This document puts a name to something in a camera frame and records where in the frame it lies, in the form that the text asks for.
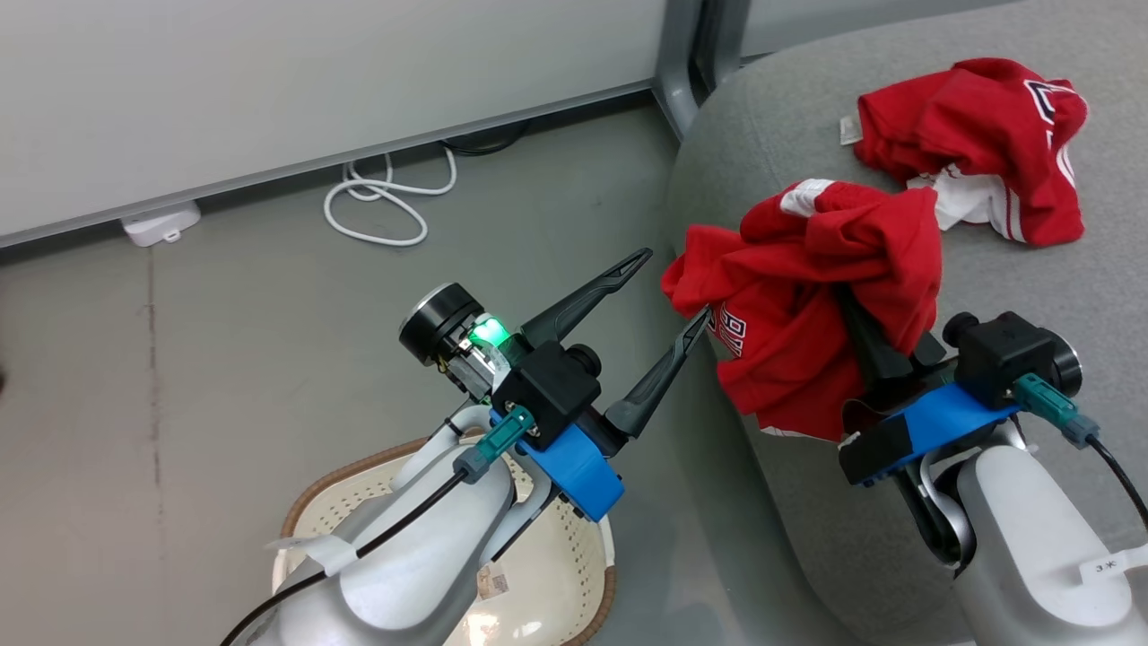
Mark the right wrist camera blue mount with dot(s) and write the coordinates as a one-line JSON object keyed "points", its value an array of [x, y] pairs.
{"points": [[995, 354]]}

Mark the white tape flag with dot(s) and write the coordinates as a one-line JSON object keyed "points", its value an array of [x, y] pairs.
{"points": [[314, 549]]}

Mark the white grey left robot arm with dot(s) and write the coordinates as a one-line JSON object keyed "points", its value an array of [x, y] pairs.
{"points": [[413, 574]]}

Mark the grey fabric sofa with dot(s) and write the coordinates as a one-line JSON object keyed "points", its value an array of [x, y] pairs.
{"points": [[1031, 278]]}

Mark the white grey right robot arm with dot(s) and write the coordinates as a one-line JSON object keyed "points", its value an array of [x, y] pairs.
{"points": [[1031, 538]]}

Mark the white power adapter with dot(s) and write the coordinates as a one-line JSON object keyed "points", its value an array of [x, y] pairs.
{"points": [[160, 224]]}

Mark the cream perforated laundry basket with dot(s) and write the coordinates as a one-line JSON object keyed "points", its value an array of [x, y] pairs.
{"points": [[556, 583]]}

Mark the red jersey with white trim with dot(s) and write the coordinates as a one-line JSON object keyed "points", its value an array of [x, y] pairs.
{"points": [[978, 117]]}

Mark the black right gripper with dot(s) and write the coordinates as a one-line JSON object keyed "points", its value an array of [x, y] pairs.
{"points": [[883, 449]]}

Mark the wrist camera blue mount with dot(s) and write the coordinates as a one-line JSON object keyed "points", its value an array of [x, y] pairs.
{"points": [[995, 354], [552, 395]]}

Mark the red jersey with white lettering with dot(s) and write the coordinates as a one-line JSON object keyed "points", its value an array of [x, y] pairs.
{"points": [[807, 260]]}

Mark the left wrist camera blue mount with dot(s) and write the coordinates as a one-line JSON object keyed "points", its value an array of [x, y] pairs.
{"points": [[552, 395]]}

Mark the grey metal partition post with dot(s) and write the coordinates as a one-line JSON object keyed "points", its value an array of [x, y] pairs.
{"points": [[674, 72]]}

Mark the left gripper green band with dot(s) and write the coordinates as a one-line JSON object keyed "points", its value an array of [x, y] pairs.
{"points": [[444, 327]]}

